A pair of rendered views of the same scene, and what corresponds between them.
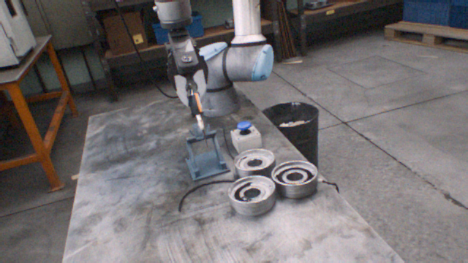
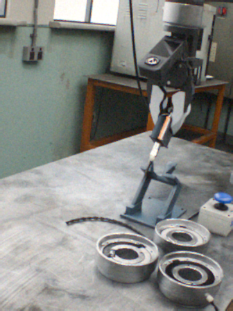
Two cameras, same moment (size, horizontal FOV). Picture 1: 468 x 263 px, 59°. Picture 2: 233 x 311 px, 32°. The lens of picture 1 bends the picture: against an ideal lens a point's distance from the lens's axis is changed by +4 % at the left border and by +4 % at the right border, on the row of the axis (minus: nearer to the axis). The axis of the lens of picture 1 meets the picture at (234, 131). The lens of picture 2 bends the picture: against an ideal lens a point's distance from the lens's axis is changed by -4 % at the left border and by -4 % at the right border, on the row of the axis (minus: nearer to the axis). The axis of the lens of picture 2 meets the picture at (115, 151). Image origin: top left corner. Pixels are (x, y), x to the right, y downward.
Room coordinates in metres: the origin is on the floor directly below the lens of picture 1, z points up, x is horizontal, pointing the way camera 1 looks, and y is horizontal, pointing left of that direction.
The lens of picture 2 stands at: (0.28, -0.38, 1.19)
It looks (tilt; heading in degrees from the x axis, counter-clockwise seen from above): 18 degrees down; 42
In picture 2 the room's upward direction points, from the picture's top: 7 degrees clockwise
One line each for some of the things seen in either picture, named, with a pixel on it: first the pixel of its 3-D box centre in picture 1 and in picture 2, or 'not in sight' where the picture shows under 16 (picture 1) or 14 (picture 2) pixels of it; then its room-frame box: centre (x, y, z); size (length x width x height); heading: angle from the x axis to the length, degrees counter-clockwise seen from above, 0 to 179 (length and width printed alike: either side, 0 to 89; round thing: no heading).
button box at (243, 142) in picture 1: (246, 138); (220, 215); (1.04, -0.03, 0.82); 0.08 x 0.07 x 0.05; 11
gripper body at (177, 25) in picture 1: (180, 44); (179, 56); (0.96, 0.09, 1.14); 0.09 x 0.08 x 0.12; 12
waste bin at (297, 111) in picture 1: (291, 146); not in sight; (2.04, -0.31, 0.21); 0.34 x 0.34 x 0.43
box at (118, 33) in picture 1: (125, 31); not in sight; (4.34, 0.93, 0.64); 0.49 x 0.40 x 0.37; 106
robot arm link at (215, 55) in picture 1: (214, 64); not in sight; (1.36, 0.02, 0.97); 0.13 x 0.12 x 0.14; 64
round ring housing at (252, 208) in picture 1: (252, 196); (126, 257); (0.75, -0.02, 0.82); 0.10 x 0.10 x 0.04
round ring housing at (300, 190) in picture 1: (295, 179); (188, 278); (0.79, -0.12, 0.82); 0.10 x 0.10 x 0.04
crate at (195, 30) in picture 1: (178, 28); not in sight; (4.46, 0.40, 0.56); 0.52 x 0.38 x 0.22; 98
